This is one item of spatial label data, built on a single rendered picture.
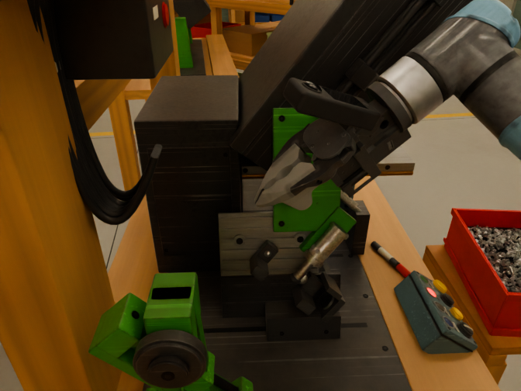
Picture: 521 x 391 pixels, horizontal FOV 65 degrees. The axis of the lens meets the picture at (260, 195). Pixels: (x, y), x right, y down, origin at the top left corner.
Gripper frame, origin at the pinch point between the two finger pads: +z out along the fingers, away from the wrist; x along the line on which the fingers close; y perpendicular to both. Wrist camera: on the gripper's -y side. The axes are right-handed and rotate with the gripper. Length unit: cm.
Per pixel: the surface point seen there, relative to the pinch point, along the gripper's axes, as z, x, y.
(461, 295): -15, 1, 66
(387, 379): 4.8, -15.2, 34.3
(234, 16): -61, 788, 299
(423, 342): -3.0, -12.0, 38.8
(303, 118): -10.9, 14.3, 6.0
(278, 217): 2.7, 9.1, 14.9
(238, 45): -18, 303, 124
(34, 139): 12.2, 2.8, -23.0
